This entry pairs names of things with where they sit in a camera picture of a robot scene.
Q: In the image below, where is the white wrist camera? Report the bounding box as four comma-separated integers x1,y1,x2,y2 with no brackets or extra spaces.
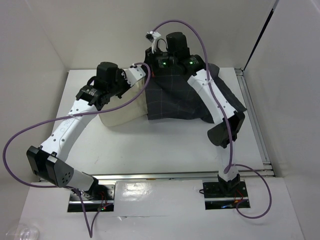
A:
124,65,146,87
145,31,163,54

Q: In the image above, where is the cream yellow pillow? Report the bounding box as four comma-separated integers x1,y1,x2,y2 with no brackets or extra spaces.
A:
99,79,148,128

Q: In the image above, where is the clear plastic object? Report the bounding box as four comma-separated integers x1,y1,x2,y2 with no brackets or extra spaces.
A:
5,223,40,240

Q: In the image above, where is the aluminium rail front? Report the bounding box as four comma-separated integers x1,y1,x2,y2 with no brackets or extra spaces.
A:
93,169,275,181

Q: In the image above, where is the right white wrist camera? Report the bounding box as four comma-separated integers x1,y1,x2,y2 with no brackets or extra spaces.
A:
145,31,163,54

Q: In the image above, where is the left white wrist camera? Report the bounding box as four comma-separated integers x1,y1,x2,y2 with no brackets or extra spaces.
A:
124,65,146,87

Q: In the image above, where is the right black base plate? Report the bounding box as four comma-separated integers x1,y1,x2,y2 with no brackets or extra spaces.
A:
199,181,248,199

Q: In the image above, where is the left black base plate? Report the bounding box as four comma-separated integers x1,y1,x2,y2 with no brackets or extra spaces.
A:
80,181,116,203

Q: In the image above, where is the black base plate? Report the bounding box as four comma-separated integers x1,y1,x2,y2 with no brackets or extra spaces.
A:
199,181,248,199
80,181,116,203

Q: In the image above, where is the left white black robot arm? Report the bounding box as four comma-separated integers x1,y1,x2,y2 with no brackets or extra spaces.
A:
26,62,131,200

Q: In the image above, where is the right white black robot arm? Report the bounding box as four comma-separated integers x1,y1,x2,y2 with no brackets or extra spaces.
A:
145,30,246,196

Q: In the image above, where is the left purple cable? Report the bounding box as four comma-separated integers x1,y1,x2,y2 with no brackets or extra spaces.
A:
2,62,151,239

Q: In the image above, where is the dark grey plaid pillowcase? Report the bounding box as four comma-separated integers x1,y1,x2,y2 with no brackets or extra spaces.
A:
144,62,247,124

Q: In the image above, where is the dark vertical frame pole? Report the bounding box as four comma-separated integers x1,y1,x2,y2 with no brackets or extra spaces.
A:
242,0,279,71

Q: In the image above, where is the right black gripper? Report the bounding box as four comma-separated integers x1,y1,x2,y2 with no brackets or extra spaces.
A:
140,46,176,77

